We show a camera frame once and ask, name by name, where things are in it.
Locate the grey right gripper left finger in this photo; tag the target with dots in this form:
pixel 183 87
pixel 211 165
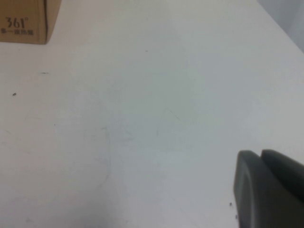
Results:
pixel 251 194

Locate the brown cardboard shoe box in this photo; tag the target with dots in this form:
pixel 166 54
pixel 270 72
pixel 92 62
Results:
pixel 28 14

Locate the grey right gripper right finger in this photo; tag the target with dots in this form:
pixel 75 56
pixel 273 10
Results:
pixel 285 171

